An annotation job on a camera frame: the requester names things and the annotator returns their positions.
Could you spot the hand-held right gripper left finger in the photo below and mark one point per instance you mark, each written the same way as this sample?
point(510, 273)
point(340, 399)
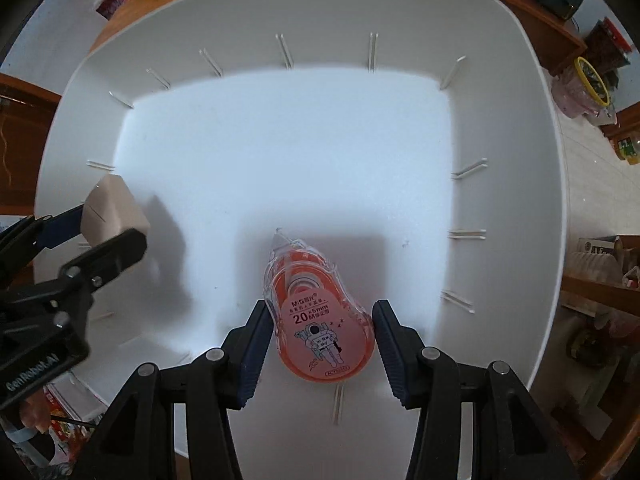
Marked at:
point(254, 360)

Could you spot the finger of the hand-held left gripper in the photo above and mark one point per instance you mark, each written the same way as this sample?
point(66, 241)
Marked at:
point(62, 225)
point(110, 255)

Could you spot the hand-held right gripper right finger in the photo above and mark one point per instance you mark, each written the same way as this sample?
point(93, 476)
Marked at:
point(392, 355)

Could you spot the beige eraser block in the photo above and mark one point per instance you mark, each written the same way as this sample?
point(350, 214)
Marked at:
point(112, 210)

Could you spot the orange correction tape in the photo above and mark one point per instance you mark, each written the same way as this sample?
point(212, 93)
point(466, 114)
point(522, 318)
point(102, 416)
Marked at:
point(320, 330)

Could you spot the white plastic storage bin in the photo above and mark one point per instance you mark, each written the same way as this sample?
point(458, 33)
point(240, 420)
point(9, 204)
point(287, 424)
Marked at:
point(300, 160)

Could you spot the person's left hand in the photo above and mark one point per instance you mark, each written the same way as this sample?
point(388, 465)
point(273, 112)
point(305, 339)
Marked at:
point(35, 416)

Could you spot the brown wooden cabinet door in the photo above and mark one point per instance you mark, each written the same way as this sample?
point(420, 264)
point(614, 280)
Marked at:
point(25, 150)

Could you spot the wooden shelf rack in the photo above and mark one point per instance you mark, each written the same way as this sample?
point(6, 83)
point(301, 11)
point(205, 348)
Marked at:
point(595, 295)

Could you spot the printed cardboard box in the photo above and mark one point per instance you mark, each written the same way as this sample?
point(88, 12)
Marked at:
point(597, 249)

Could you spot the green bottle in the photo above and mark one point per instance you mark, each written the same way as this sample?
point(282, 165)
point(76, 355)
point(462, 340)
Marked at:
point(629, 150)

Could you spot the yellow rim trash bin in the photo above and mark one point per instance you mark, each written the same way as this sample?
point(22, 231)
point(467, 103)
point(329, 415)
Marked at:
point(575, 95)

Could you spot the long wooden tv cabinet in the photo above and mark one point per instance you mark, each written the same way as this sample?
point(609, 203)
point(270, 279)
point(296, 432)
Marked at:
point(545, 25)

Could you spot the dark red snack bag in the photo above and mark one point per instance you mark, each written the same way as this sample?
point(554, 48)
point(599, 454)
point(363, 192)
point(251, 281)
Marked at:
point(607, 42)

